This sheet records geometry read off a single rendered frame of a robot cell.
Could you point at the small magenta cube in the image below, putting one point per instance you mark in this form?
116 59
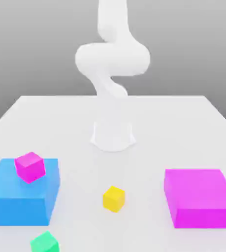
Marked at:
30 167

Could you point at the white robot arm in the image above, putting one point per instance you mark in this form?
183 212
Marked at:
112 59

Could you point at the large blue box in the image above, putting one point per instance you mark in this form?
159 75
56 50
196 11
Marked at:
16 204

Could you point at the large magenta box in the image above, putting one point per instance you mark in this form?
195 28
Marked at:
199 193

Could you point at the small yellow cube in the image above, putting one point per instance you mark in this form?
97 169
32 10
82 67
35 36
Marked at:
113 198

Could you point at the small green cube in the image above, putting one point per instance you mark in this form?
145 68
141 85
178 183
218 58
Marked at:
44 243

